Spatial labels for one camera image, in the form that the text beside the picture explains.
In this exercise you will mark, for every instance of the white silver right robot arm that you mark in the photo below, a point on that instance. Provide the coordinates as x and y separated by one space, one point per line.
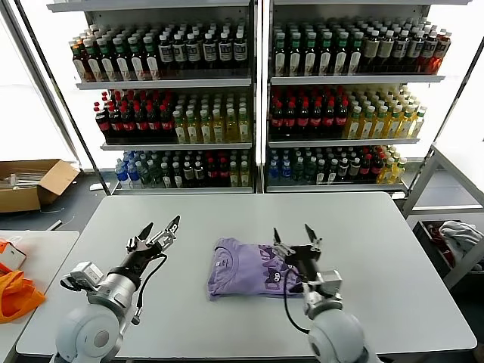
332 336

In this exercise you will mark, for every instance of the yellow drink bottle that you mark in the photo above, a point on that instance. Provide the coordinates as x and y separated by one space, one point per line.
192 130
416 126
231 128
379 126
404 126
244 128
392 126
354 126
367 126
218 130
205 130
180 130

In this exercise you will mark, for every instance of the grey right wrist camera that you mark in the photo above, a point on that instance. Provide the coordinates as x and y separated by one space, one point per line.
331 281

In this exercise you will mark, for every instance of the dark slanted frame pole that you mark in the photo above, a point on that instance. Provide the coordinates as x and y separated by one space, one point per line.
90 166
454 100

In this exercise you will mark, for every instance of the red garment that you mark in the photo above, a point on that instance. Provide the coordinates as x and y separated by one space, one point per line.
448 257

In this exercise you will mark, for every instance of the white grey garment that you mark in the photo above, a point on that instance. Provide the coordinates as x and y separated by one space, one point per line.
457 236

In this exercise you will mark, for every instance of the green label tea bottle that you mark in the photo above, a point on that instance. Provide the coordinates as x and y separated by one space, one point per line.
137 66
280 60
309 60
121 66
152 66
354 60
340 60
92 65
107 66
325 60
294 60

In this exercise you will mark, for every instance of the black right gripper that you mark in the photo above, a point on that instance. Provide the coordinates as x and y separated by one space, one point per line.
308 262

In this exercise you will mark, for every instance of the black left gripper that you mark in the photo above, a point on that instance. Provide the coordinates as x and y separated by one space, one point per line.
145 259

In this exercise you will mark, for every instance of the dark bottle black white label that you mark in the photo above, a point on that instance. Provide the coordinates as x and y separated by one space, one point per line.
193 53
210 53
224 53
428 51
165 54
414 51
179 53
400 51
239 51

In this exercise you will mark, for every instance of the small dark bottle white label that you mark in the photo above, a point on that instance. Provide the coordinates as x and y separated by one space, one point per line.
188 174
354 169
343 170
199 174

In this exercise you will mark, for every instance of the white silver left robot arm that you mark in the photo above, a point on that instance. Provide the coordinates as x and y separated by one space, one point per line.
94 329

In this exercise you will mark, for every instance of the small dark bottle white cap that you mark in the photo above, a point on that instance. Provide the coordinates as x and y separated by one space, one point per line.
332 172
166 177
177 177
321 173

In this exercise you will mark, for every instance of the white and orange carton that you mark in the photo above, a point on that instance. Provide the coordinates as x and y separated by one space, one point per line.
13 257

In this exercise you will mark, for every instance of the small yellow green bottle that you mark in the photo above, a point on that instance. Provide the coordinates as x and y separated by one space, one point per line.
234 175
386 172
398 171
245 175

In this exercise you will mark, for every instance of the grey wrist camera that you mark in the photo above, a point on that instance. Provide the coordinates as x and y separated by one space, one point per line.
87 274
331 281

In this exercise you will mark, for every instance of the grey metal shelf unit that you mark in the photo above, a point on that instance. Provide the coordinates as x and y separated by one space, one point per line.
170 84
340 80

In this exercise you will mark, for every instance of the green tinted water bottle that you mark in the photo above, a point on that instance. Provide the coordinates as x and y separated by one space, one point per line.
310 172
145 177
298 172

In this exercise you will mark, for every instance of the orange red tea bottle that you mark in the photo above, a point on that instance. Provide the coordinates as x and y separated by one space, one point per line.
438 58
78 64

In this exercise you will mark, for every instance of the dark bottle beige label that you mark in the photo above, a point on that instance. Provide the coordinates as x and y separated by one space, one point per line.
385 51
371 51

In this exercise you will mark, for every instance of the orange cloth bag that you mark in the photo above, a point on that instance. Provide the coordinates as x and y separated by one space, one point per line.
15 298

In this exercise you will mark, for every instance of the small cola bottle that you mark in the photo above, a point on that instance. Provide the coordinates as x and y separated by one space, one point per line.
376 168
365 169
212 174
223 174

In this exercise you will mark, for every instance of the purple t-shirt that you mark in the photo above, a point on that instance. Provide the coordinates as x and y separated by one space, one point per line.
242 272

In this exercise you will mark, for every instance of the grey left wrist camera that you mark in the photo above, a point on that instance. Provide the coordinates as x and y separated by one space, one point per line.
87 274

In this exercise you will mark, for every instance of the white packing material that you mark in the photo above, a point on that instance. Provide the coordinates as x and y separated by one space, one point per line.
22 180

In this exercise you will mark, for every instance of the open cardboard box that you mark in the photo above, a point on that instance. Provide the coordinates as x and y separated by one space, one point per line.
22 198

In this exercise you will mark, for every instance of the blue label water bottle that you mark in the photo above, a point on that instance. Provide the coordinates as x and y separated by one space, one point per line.
133 177
121 175
273 172
285 172

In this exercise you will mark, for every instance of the black plastic crate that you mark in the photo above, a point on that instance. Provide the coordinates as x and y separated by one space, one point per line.
427 246

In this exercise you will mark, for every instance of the white strip on floor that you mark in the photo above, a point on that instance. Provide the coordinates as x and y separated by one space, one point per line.
56 224

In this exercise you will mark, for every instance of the grey metal table frame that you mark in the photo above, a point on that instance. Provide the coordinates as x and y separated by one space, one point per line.
419 185

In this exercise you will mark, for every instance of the red cap cola bottle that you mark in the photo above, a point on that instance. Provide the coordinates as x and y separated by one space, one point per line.
166 126
277 121
103 126
341 121
329 121
128 126
303 121
290 121
141 126
153 126
316 121
115 126

